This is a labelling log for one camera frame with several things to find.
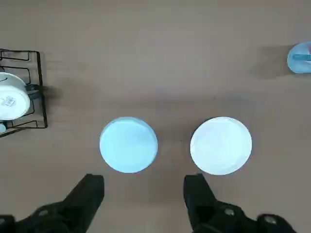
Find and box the translucent blue pen cup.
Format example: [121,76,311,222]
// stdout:
[287,41,311,74]

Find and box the white mug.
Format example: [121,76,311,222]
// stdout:
[0,72,41,121]

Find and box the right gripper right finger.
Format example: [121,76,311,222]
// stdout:
[183,173,300,233]

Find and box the white plastic plate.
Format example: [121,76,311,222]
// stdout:
[190,116,253,175]

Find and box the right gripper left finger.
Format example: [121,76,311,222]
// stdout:
[0,173,105,233]

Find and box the black wire mug rack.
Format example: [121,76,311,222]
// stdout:
[0,48,48,138]

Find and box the pale blue plastic plate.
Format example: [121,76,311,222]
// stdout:
[99,116,158,173]

